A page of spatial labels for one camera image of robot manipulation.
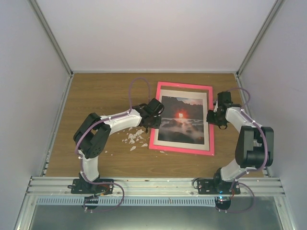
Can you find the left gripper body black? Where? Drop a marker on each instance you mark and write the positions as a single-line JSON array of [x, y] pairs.
[[153, 124]]

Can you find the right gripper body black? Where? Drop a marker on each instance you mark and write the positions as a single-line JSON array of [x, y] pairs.
[[215, 120]]

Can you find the pink picture frame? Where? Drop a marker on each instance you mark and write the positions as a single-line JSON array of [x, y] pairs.
[[186, 91]]

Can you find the sunset photo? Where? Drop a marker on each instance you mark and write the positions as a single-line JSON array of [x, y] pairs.
[[182, 121]]

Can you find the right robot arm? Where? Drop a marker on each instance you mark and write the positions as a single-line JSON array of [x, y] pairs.
[[254, 148]]

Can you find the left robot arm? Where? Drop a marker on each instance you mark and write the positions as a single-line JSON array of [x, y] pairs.
[[91, 137]]

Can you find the white debris pile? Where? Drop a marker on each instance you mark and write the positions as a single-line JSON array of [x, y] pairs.
[[135, 138]]

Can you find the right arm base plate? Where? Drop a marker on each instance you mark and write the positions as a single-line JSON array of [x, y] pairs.
[[211, 187]]

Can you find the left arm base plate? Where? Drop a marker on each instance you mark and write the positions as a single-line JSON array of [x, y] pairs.
[[80, 186]]

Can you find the grey slotted cable duct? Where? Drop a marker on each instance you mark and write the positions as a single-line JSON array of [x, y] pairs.
[[128, 201]]

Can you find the aluminium front rail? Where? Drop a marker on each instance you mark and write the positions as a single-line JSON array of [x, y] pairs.
[[173, 187]]

